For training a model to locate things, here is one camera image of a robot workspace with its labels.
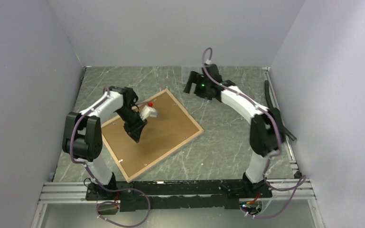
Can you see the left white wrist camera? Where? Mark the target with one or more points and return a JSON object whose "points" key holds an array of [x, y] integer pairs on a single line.
{"points": [[148, 111]]}

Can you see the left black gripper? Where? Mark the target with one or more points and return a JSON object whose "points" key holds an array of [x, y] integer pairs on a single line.
{"points": [[135, 130]]}

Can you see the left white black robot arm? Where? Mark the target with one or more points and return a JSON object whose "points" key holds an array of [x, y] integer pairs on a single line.
{"points": [[82, 138]]}

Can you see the brown backing board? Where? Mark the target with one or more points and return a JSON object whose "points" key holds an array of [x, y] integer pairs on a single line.
{"points": [[163, 132]]}

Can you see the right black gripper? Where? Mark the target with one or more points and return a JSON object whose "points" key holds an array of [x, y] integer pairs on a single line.
{"points": [[195, 78]]}

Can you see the white wooden picture frame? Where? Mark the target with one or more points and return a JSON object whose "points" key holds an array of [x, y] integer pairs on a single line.
{"points": [[132, 176]]}

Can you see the aluminium extrusion rail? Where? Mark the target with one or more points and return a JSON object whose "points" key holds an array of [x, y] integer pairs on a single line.
{"points": [[63, 193]]}

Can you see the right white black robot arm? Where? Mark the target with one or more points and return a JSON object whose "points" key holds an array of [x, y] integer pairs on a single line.
{"points": [[266, 128]]}

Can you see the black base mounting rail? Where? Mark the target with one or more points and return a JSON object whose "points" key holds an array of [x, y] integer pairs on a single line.
{"points": [[177, 194]]}

